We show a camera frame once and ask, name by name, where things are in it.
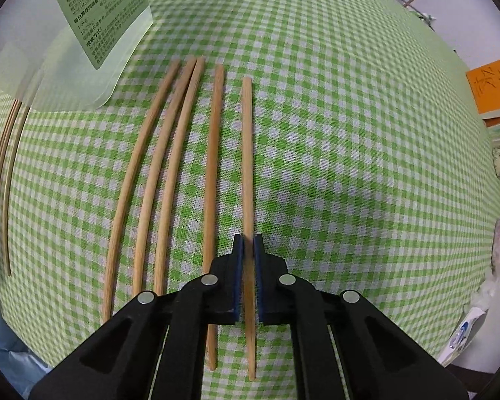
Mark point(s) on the orange book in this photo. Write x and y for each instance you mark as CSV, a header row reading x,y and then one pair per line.
x,y
485,87

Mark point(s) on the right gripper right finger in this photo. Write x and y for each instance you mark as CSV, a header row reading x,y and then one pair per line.
x,y
343,346

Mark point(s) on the green checkered tablecloth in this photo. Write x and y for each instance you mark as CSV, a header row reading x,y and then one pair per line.
x,y
373,170

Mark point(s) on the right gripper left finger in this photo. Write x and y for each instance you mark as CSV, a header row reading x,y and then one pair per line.
x,y
154,347

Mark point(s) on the clear plastic container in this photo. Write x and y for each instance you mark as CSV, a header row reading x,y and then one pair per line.
x,y
64,55

